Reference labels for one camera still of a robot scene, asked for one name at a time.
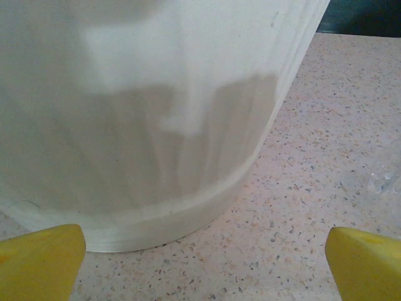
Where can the clear unlabelled plastic bottle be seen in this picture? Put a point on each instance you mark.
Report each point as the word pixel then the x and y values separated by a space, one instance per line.
pixel 383 185

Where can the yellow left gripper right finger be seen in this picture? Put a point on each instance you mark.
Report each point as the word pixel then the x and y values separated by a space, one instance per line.
pixel 366 269

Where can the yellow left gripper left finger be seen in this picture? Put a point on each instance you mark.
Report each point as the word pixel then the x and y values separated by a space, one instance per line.
pixel 37 266

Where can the white ribbed waste bin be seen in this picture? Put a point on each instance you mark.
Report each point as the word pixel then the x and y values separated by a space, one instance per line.
pixel 125 125

